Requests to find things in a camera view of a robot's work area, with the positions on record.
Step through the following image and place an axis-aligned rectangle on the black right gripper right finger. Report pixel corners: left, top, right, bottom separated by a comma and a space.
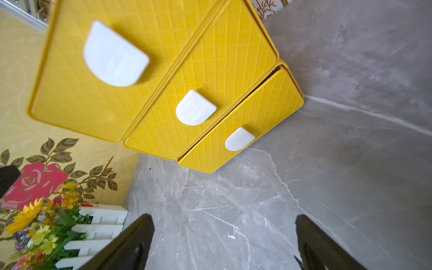
295, 215, 366, 270

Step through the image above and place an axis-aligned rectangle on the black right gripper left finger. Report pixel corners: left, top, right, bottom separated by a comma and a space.
81, 214, 155, 270

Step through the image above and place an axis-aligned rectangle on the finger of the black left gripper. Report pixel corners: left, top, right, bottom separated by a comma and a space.
0, 165, 21, 198

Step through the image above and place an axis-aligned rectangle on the yellow top drawer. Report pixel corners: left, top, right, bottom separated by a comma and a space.
29, 1, 217, 142

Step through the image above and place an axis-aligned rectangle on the yellow drawer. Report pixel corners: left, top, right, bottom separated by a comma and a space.
124, 1, 279, 160
178, 64, 304, 174
29, 1, 217, 142

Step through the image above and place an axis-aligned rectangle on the yellow bottom drawer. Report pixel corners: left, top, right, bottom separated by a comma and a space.
178, 64, 304, 174

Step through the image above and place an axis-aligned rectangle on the white flower planter box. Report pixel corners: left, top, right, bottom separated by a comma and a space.
56, 204, 128, 270

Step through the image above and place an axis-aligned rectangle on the colourful artificial flower bouquet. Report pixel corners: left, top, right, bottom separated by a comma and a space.
6, 183, 92, 270

